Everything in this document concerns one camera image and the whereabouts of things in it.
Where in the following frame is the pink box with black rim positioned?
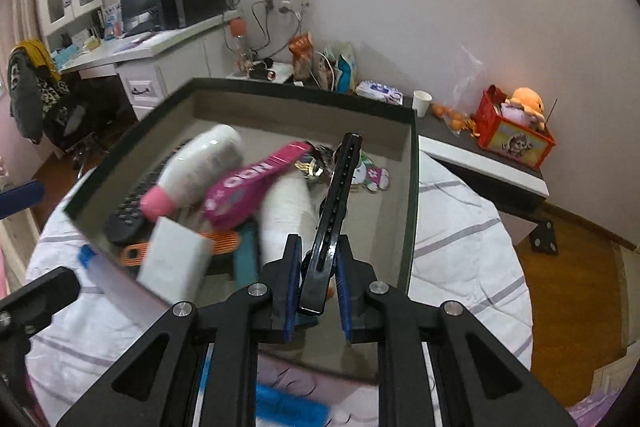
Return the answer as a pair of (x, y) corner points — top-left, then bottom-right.
(65, 77), (421, 383)

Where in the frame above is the orange comb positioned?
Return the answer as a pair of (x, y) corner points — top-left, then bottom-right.
(120, 229), (241, 265)

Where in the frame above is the clear plastic bag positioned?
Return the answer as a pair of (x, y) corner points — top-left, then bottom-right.
(452, 44), (488, 118)

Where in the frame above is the tissue pack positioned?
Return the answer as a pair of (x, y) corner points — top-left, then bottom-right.
(356, 80), (403, 104)

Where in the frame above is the orange bottle lamp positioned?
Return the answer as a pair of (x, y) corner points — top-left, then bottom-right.
(229, 18), (248, 52)

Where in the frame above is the pile of small oranges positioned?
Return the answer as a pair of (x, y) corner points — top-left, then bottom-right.
(432, 103), (476, 135)

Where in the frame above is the red printed storage box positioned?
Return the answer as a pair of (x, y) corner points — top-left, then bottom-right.
(475, 89), (556, 170)

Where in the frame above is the white thermos with pink cap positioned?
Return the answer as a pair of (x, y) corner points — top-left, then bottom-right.
(140, 124), (246, 223)

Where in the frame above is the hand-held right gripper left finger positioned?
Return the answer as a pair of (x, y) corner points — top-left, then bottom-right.
(55, 234), (306, 427)

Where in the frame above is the white paper cup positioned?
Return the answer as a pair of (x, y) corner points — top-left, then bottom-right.
(413, 90), (433, 118)

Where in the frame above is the dark low bench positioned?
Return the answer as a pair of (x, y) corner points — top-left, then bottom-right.
(417, 112), (558, 253)

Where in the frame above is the key bunch with cat charm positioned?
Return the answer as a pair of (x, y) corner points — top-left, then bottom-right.
(295, 144), (391, 192)

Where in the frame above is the blue highlighter marker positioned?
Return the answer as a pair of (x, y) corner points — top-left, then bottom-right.
(256, 384), (328, 427)

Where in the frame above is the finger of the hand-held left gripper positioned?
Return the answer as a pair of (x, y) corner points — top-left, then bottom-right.
(0, 267), (82, 400)
(0, 181), (45, 219)

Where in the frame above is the black hair clip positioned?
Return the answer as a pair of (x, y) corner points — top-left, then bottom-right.
(298, 132), (362, 315)

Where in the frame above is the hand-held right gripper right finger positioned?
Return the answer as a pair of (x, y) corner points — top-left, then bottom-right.
(335, 237), (576, 427)

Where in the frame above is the magenta wrist strap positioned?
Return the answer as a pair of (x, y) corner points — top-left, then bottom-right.
(202, 142), (313, 228)

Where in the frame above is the white desk with drawers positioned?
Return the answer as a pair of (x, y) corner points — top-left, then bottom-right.
(57, 9), (241, 118)

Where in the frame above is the white printed quilt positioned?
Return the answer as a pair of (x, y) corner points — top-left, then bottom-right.
(25, 147), (533, 427)

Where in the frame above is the orange snack bag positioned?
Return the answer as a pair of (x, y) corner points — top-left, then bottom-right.
(290, 32), (316, 80)

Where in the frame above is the chair draped with clothes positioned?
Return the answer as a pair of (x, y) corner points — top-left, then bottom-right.
(7, 39), (136, 168)

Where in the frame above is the orange plush toy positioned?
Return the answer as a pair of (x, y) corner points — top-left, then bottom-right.
(505, 87), (548, 130)

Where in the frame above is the blue white snack bag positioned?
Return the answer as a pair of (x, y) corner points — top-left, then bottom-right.
(337, 54), (358, 95)

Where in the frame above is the white roll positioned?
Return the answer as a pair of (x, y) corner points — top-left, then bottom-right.
(260, 177), (321, 268)

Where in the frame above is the black remote control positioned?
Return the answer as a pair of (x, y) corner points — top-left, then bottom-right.
(102, 147), (191, 244)

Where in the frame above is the clear bottle with blue cap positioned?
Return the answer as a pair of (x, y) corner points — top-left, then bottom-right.
(77, 244), (173, 333)

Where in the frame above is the blue white package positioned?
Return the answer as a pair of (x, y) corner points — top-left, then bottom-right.
(102, 4), (123, 40)

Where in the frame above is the white charger block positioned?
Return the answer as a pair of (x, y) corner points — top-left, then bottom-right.
(136, 216), (215, 303)

